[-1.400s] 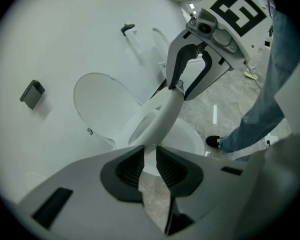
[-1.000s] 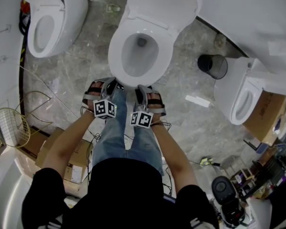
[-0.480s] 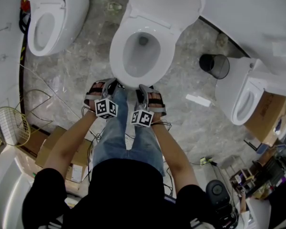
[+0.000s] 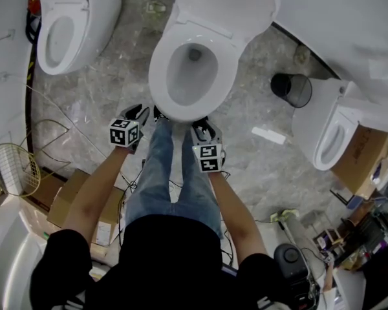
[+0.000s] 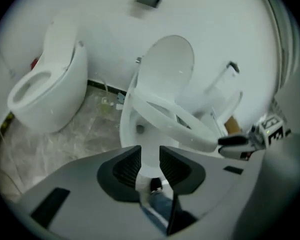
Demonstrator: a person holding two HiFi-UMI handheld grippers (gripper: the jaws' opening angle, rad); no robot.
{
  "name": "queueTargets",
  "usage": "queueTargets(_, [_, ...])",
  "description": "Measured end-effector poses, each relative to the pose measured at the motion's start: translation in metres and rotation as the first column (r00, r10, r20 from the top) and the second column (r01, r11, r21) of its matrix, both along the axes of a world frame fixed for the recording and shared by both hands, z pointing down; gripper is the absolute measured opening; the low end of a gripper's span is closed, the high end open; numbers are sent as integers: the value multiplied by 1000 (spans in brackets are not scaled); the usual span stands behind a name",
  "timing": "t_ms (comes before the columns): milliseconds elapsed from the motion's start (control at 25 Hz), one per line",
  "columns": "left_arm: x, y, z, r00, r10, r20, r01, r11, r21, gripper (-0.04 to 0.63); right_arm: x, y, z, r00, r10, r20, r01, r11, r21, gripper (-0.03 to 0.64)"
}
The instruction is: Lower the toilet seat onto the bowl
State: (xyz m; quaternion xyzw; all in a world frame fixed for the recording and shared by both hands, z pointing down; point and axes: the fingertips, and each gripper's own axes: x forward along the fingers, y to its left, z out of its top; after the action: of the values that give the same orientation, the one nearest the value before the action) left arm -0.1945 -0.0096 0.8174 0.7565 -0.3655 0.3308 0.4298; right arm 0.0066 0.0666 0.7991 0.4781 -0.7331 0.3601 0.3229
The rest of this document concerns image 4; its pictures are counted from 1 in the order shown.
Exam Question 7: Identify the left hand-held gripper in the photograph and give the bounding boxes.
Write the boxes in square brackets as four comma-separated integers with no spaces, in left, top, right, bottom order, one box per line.
[109,104,151,154]

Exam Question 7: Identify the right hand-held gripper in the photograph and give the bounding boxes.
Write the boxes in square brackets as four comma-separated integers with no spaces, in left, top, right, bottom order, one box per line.
[191,117,227,174]

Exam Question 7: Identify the person's left forearm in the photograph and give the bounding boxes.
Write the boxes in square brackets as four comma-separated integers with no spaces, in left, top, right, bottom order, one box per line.
[61,145,134,245]

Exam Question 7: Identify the person's right forearm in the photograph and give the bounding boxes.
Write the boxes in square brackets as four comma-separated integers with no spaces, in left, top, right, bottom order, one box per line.
[208,170,268,268]

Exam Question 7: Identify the white round-bowl toilet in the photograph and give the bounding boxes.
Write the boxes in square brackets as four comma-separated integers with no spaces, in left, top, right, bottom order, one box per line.
[148,1,247,124]

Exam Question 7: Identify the white egg-shaped toilet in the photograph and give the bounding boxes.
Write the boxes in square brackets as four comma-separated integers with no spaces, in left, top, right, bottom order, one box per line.
[23,0,122,76]

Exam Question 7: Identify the white elongated toilet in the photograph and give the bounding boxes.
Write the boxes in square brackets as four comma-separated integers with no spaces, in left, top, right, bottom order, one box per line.
[290,76,388,172]

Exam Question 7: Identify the person's left black shoe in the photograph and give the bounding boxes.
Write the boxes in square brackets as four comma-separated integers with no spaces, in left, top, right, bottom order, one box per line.
[153,105,169,123]

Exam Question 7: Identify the white rectangular board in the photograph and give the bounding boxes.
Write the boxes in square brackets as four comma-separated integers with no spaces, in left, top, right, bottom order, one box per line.
[251,126,287,145]

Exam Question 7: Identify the person's blue jeans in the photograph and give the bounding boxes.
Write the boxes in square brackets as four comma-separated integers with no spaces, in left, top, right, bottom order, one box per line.
[125,118,224,240]

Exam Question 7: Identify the black mesh wastebasket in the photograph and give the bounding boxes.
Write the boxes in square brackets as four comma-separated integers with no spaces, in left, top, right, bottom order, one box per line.
[270,72,313,109]

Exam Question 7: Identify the labelled cardboard box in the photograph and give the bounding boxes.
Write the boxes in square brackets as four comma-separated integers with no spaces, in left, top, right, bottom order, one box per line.
[47,169,125,247]

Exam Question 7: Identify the neon yellow object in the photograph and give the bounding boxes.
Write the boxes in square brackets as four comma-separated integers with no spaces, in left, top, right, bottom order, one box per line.
[270,207,299,225]

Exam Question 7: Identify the clear plastic wrapper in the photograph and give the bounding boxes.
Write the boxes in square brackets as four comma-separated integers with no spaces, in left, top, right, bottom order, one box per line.
[146,1,167,14]

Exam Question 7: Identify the plain cardboard box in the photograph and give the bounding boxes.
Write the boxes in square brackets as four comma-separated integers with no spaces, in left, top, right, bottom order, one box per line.
[22,169,66,213]

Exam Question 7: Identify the crumpled clear plastic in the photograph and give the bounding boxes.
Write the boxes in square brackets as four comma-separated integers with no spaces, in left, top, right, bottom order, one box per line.
[293,43,312,65]

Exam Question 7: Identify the person's black t-shirt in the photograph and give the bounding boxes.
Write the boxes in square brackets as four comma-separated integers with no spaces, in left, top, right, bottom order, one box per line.
[28,214,299,310]

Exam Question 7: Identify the open black carrying case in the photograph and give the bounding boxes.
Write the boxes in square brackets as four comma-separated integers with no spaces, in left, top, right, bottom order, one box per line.
[273,243,321,310]

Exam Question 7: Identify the large brown cardboard box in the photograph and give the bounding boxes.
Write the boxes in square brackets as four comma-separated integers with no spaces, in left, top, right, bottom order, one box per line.
[331,124,388,200]

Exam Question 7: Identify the purple cloth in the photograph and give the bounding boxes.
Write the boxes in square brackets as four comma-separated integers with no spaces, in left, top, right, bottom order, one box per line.
[373,161,388,181]

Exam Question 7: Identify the white glossy appliance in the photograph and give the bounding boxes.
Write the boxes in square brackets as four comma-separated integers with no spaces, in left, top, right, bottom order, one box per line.
[0,201,50,310]

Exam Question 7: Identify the gold wire basket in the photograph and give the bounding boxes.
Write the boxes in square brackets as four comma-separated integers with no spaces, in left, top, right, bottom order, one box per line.
[0,118,73,198]

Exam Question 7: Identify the black coiled hose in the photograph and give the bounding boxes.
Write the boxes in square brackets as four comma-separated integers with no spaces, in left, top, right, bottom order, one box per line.
[25,10,43,45]

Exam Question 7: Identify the blue metal-frame stool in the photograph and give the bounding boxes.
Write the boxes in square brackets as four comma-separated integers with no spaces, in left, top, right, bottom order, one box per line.
[329,189,367,210]

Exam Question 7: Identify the white backpack strap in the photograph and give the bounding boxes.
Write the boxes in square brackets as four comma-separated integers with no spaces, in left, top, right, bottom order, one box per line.
[63,292,85,310]
[257,295,284,310]

